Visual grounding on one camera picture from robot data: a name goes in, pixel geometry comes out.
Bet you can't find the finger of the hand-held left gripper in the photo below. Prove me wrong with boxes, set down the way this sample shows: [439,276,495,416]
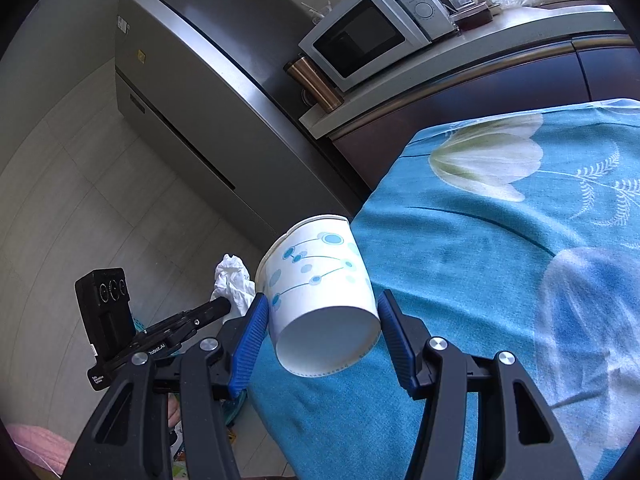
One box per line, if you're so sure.
[187,296,232,328]

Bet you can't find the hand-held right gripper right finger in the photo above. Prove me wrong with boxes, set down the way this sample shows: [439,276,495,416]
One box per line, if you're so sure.
[377,290,586,480]

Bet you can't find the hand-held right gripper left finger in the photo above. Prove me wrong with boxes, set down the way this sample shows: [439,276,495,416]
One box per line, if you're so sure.
[60,292,271,480]

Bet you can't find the white tissue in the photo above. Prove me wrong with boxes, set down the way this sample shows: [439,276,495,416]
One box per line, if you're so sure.
[214,253,257,317]

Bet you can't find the white blue-dotted paper cup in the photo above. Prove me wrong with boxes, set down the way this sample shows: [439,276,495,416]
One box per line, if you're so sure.
[255,214,382,378]

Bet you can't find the blue floral tablecloth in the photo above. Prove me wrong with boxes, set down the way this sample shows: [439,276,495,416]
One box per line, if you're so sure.
[247,97,640,480]

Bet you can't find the grey refrigerator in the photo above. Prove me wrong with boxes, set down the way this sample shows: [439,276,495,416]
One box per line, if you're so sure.
[114,0,371,251]

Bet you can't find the brown base cabinets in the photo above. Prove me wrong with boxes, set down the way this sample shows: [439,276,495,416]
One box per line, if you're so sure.
[327,32,640,201]

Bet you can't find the copper tumbler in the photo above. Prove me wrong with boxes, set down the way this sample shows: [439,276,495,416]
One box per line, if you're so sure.
[284,56,345,113]

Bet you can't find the white kitchen countertop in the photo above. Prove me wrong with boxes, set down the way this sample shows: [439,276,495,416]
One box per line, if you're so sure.
[299,0,628,141]

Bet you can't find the white microwave oven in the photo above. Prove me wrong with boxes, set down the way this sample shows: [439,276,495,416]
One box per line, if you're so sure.
[298,0,458,93]

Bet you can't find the dark red bowl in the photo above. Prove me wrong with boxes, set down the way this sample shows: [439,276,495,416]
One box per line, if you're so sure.
[452,5,494,32]

